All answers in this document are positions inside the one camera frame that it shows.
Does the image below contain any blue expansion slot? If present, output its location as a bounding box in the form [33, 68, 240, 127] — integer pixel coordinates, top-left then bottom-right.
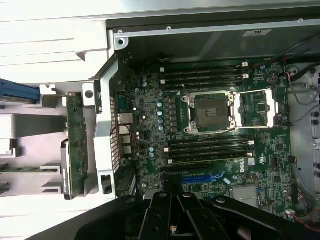
[180, 173, 221, 185]

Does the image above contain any silver chipset heatsink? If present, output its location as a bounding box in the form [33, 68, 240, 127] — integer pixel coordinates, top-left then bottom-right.
[232, 185, 261, 208]

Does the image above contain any black expansion slot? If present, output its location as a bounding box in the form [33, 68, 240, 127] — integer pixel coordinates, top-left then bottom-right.
[159, 163, 211, 173]

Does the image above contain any black RAM slot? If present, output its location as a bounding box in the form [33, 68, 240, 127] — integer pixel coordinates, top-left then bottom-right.
[159, 65, 248, 72]
[164, 143, 255, 151]
[159, 71, 248, 78]
[162, 83, 241, 91]
[167, 136, 251, 145]
[166, 149, 253, 156]
[159, 76, 250, 85]

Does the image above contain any CPU socket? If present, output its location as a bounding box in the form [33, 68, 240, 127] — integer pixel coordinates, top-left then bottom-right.
[181, 90, 238, 136]

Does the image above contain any green motherboard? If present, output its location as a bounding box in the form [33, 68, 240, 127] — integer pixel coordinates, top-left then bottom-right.
[114, 58, 302, 220]

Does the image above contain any silver socket cover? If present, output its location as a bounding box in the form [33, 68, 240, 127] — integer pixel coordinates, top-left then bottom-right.
[232, 88, 281, 128]

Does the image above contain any green RAM stick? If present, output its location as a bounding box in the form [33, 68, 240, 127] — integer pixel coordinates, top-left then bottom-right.
[0, 166, 61, 174]

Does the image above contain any grey parts rack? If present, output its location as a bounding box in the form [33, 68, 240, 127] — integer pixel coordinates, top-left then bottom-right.
[0, 82, 101, 201]

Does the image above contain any black open PC case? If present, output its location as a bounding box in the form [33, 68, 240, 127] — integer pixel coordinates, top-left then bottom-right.
[74, 17, 320, 226]

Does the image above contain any hard disk drive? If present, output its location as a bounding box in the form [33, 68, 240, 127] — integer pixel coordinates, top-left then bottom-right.
[0, 78, 41, 104]

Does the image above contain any black wire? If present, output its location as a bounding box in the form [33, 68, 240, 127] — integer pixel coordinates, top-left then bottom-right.
[268, 31, 320, 63]

